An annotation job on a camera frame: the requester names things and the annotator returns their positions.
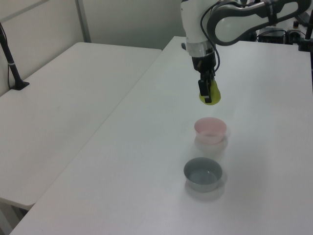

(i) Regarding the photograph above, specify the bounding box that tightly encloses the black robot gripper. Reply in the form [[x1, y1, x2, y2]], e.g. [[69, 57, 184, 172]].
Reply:
[[190, 47, 218, 103]]

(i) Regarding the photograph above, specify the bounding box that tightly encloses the yellow-green pear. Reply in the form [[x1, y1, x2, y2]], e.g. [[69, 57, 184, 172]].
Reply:
[[198, 79, 222, 106]]

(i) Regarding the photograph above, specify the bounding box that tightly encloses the pink plastic bowl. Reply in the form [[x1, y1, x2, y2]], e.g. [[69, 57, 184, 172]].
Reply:
[[193, 117, 232, 145]]

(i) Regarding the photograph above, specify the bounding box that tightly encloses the grey plastic bowl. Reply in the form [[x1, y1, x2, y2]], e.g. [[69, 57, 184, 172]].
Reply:
[[183, 157, 224, 193]]

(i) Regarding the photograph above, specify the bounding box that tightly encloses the black electronics box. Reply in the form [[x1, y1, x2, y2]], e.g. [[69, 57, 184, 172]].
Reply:
[[256, 26, 287, 44]]

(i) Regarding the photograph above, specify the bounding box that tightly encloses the black clamp stand pole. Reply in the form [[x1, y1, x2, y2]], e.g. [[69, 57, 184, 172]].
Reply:
[[297, 13, 313, 52]]

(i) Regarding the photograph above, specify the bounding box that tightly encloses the black keyboard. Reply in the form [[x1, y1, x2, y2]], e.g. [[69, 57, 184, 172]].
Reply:
[[297, 12, 313, 26]]

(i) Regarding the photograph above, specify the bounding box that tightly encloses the white side table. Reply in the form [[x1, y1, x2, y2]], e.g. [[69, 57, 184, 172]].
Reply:
[[0, 42, 163, 235]]

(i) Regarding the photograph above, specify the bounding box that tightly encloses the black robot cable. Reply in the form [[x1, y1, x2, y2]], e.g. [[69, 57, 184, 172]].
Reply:
[[200, 0, 222, 72]]

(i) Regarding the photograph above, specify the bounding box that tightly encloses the grey metal partition post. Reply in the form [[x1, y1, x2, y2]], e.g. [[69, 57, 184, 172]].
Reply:
[[75, 0, 92, 44]]

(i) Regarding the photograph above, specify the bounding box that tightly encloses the black camera stand pole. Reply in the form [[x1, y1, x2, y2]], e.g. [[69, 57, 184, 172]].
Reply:
[[0, 22, 30, 91]]

